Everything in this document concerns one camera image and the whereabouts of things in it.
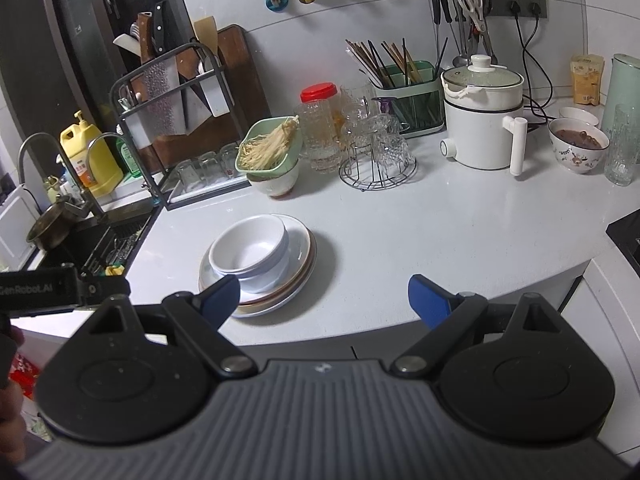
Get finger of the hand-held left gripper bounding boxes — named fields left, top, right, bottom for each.
left=77, top=275, right=131, bottom=308

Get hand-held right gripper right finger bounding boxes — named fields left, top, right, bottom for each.
left=390, top=274, right=581, bottom=380

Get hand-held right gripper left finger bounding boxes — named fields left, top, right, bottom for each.
left=65, top=274, right=258, bottom=380

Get pink flower print plate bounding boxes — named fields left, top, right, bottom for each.
left=200, top=230, right=318, bottom=318

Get small plain white bowl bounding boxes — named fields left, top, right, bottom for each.
left=208, top=215, right=288, bottom=277

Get person's left hand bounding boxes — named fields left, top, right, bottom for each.
left=0, top=325, right=26, bottom=466

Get sink drain rack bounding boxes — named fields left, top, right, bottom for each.
left=80, top=230, right=146, bottom=278

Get black kitchen sink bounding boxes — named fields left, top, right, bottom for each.
left=30, top=205, right=166, bottom=281

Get steel cooking pot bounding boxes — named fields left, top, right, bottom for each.
left=26, top=202, right=86, bottom=251

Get white appliance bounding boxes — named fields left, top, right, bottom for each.
left=0, top=182, right=41, bottom=266

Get plastic bag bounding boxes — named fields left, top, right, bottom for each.
left=10, top=352, right=41, bottom=386

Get tall steel faucet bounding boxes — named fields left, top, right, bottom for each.
left=17, top=132, right=108, bottom=223

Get black metal knife rack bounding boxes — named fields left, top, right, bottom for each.
left=110, top=42, right=253, bottom=211

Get white bowl with brown foot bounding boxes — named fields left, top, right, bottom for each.
left=247, top=157, right=301, bottom=200

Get small steel faucet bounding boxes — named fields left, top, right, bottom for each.
left=86, top=132, right=166, bottom=208

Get clear drinking glass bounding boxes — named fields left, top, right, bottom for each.
left=176, top=159, right=201, bottom=193
left=199, top=152, right=221, bottom=186
left=219, top=142, right=241, bottom=178

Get yellow detergent jug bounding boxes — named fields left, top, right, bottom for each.
left=60, top=110, right=125, bottom=198

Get green dish soap bottle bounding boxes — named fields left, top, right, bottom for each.
left=116, top=137, right=143, bottom=178

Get enoki mushrooms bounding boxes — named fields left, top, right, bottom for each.
left=239, top=116, right=300, bottom=171

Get set of clear glass cups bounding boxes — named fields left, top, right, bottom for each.
left=340, top=85, right=416, bottom=171

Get white utensil holder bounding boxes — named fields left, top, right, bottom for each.
left=120, top=105, right=151, bottom=148
left=200, top=72, right=233, bottom=118

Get white electric cooking pot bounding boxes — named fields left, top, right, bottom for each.
left=440, top=54, right=528, bottom=177

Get green strainer basket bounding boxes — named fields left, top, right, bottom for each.
left=235, top=116, right=305, bottom=176

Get white base cabinet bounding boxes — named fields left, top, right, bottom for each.
left=555, top=255, right=640, bottom=466

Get green chopstick holder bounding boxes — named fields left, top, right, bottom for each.
left=372, top=60, right=447, bottom=138

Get plain steel kitchen knife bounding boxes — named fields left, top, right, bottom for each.
left=180, top=77, right=213, bottom=133

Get patterned bowl with brown food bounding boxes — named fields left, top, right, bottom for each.
left=547, top=117, right=611, bottom=176

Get hammered steel cleaver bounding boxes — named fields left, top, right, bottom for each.
left=142, top=57, right=186, bottom=136

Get black stove top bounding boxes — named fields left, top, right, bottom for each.
left=606, top=210, right=640, bottom=261

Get dark wooden cutting board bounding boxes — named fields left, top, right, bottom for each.
left=150, top=24, right=273, bottom=171

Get red lid glass jar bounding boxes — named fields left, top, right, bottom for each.
left=299, top=82, right=341, bottom=173

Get bundle of chopsticks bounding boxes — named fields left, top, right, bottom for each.
left=345, top=37, right=426, bottom=88

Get white bowl with blue rim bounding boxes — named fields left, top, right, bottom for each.
left=558, top=106, right=600, bottom=128

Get tall ribbed glass tumbler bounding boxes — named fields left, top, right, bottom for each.
left=604, top=104, right=640, bottom=187

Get white ceramic knife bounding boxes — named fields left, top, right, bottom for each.
left=112, top=33, right=143, bottom=56

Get wooden spatula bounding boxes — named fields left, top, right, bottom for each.
left=192, top=16, right=221, bottom=58

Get pale green kettle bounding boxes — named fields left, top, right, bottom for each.
left=600, top=53, right=640, bottom=141

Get hanging kitchen utensils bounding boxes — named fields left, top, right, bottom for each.
left=430, top=0, right=501, bottom=68

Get brown handled knife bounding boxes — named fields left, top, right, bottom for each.
left=136, top=11, right=156, bottom=63

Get black power cable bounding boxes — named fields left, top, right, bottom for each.
left=510, top=2, right=556, bottom=121

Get black handled knife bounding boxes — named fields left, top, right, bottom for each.
left=152, top=1, right=168, bottom=56

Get white handled scissors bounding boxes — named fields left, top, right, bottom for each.
left=456, top=0, right=488, bottom=33

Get dark wall power strip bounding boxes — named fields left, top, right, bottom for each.
left=480, top=0, right=547, bottom=17

